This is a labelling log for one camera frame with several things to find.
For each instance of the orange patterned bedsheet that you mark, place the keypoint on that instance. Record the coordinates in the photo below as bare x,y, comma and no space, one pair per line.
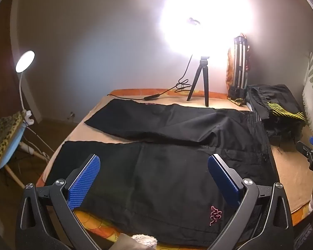
99,226

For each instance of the folded silver tripod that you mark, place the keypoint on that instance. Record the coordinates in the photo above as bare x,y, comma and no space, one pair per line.
239,65

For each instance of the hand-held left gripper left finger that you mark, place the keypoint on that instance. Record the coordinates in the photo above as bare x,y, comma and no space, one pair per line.
84,179

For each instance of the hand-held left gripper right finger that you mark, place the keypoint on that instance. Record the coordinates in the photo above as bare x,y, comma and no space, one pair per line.
224,179

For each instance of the leopard print cushion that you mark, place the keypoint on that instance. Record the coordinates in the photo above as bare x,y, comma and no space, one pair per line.
4,135

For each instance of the black pants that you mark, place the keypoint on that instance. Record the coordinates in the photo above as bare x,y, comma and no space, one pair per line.
159,166

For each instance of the white fluffy garment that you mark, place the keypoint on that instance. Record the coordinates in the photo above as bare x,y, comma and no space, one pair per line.
143,241

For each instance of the black and yellow clothes pile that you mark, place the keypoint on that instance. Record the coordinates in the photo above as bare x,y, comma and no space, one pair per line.
276,104

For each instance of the beige towel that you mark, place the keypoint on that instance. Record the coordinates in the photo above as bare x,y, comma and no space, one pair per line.
287,166

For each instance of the white desk lamp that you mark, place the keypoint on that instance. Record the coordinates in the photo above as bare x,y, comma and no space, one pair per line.
24,61

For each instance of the white power strip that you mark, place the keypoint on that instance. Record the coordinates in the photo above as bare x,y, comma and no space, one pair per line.
46,155

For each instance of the blue chair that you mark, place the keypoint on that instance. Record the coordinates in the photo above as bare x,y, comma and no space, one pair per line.
11,148

